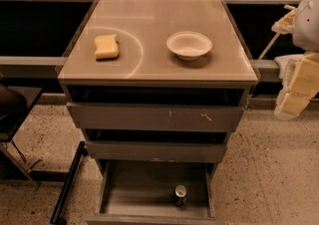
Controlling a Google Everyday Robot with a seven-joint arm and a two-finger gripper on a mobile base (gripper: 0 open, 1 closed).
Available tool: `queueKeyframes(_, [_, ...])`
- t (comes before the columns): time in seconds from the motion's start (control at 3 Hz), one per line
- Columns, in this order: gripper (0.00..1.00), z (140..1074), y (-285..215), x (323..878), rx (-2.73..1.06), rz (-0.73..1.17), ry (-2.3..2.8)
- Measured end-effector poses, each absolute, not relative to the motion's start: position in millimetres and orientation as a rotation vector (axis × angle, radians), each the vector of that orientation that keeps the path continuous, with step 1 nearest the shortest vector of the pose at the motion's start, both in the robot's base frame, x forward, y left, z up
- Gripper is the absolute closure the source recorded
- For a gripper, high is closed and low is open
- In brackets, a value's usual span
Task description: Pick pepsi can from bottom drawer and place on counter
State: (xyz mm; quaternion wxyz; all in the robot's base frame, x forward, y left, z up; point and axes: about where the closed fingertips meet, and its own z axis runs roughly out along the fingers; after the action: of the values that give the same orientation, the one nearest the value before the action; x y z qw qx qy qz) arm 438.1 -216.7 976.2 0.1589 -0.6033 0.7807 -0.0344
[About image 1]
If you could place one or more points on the grey middle drawer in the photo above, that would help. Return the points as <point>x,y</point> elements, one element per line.
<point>155,151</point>

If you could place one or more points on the white paper bowl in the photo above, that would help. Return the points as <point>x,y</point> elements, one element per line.
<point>188,45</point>

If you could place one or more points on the black chair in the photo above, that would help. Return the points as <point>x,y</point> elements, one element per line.
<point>15,105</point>

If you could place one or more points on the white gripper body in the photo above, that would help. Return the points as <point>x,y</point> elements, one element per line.
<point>307,25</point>

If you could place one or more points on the grey drawer cabinet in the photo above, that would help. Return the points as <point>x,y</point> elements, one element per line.
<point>146,72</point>

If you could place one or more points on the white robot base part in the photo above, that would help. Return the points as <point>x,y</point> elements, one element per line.
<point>287,64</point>

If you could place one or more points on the dark pepsi can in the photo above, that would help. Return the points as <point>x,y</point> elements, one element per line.
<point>179,195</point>

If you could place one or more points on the black floor bar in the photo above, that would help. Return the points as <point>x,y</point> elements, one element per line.
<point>56,218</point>

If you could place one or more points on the yellow sponge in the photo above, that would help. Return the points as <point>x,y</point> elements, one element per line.
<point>106,47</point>

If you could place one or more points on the grey top drawer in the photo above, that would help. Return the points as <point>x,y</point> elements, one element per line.
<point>155,117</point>

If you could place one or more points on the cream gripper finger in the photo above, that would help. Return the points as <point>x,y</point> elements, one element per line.
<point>289,107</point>
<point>305,79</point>

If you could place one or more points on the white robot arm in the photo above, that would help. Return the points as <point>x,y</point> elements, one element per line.
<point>305,35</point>

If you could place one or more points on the grey open bottom drawer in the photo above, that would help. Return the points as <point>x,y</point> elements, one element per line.
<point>140,193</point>

